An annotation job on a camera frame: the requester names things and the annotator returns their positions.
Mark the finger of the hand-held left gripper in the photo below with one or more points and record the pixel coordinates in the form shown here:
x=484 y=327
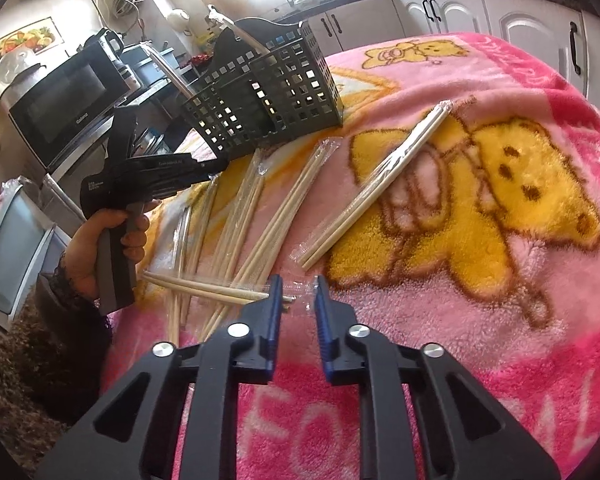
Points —
x=180 y=167

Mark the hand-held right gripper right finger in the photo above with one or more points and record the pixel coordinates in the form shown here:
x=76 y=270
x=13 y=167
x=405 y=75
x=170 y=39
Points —
x=322 y=322

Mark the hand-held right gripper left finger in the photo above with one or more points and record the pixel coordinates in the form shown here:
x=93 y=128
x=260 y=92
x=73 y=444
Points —
x=275 y=312

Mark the chopstick pair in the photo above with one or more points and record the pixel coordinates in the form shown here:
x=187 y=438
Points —
x=180 y=80
x=380 y=180
x=205 y=287

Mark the pile of chopsticks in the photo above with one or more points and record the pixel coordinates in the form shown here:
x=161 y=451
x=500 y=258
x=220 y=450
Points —
x=285 y=210

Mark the dark grey utensil basket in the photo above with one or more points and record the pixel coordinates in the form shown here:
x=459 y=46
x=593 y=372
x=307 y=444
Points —
x=260 y=95

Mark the person's left forearm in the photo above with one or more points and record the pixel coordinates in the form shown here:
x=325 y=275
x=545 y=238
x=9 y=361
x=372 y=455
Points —
x=62 y=290

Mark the person's left hand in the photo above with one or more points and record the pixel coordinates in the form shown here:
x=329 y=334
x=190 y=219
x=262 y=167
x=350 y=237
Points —
x=82 y=255

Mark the black microwave oven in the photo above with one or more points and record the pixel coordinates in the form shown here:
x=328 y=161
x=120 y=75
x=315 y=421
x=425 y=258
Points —
x=65 y=105

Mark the white box appliance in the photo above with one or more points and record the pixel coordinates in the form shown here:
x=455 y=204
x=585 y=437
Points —
x=15 y=255

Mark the white electric kettle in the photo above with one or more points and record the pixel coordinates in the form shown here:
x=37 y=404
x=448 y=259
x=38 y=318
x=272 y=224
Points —
x=178 y=20

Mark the white plate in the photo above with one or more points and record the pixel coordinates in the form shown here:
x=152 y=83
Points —
x=15 y=62

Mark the pink bear printed blanket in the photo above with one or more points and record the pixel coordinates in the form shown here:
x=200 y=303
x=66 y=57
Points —
x=480 y=310

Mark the white kitchen cabinets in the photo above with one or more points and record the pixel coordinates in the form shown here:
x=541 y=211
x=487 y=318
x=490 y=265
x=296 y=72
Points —
x=520 y=20

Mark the fruit wall picture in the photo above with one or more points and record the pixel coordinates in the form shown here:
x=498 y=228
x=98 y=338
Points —
x=22 y=45

